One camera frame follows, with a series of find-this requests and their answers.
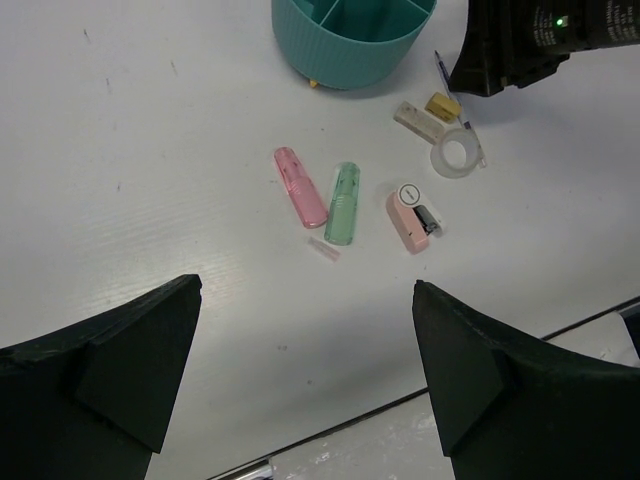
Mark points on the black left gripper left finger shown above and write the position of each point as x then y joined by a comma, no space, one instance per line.
94,400

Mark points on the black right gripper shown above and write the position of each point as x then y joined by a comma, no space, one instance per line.
496,52

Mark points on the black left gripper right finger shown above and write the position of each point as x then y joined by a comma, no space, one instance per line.
508,405

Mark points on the blue ballpoint pen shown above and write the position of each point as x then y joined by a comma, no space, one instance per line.
463,120

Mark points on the green highlighter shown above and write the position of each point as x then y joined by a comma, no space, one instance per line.
340,227

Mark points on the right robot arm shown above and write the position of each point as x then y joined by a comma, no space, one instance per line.
567,27

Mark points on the yellow eraser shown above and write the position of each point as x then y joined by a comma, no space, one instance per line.
443,108

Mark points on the white eraser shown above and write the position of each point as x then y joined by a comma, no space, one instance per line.
419,122

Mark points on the clear tape roll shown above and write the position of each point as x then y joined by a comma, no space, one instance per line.
456,154

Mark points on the teal round desk organizer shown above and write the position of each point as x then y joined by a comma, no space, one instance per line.
347,44

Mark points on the pink mini stapler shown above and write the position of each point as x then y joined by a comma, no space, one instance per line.
414,217

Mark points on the small pink pen cap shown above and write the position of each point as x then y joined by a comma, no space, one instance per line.
323,249

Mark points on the pink highlighter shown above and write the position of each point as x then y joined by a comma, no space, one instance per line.
301,190

